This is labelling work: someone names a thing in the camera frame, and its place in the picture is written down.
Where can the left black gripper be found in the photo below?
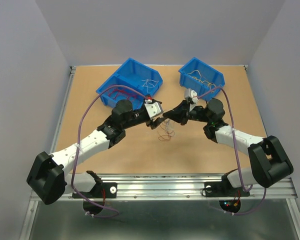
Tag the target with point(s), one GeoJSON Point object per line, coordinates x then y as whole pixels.
{"type": "Point", "coordinates": [155, 123]}

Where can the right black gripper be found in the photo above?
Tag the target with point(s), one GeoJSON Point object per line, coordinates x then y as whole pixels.
{"type": "Point", "coordinates": [180, 113]}

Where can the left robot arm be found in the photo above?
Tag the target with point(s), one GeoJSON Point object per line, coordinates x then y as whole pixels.
{"type": "Point", "coordinates": [50, 174]}

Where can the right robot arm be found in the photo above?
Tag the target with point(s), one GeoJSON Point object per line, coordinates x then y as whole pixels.
{"type": "Point", "coordinates": [269, 162]}

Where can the small blue bin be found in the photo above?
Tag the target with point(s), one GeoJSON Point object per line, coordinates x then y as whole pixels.
{"type": "Point", "coordinates": [202, 78]}

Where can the large divided blue bin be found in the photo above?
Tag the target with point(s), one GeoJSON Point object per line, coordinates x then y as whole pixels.
{"type": "Point", "coordinates": [135, 75]}

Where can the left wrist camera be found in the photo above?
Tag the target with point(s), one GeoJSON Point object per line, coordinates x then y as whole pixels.
{"type": "Point", "coordinates": [153, 107]}

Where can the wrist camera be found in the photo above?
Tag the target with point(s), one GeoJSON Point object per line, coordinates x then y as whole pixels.
{"type": "Point", "coordinates": [153, 107]}
{"type": "Point", "coordinates": [191, 96]}

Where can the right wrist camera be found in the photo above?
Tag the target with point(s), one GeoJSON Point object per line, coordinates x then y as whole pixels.
{"type": "Point", "coordinates": [191, 96]}

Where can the aluminium frame rail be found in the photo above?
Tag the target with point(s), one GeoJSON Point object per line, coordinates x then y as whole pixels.
{"type": "Point", "coordinates": [209, 161]}

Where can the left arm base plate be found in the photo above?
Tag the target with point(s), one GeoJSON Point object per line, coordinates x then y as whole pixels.
{"type": "Point", "coordinates": [93, 190]}

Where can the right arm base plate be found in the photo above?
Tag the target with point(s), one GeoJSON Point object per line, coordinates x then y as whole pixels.
{"type": "Point", "coordinates": [217, 189]}

